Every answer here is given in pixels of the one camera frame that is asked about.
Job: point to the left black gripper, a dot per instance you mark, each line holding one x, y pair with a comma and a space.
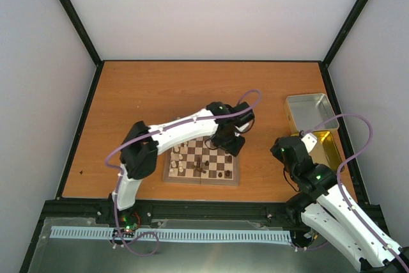
233, 149

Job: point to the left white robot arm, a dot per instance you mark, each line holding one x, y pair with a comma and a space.
221, 123

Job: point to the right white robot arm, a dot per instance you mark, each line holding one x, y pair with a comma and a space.
324, 204

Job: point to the wooden folding chess board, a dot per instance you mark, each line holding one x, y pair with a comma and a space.
202, 147

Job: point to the row of white chess pieces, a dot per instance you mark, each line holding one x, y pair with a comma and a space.
177, 163

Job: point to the silver tin lid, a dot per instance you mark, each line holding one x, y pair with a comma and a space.
304, 112

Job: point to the gold tin box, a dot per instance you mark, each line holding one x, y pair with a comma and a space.
326, 151

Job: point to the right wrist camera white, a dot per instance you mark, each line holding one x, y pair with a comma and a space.
309, 139

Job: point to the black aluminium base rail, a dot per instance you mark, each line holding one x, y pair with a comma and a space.
148, 211

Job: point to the light blue cable duct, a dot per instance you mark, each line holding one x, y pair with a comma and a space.
174, 235

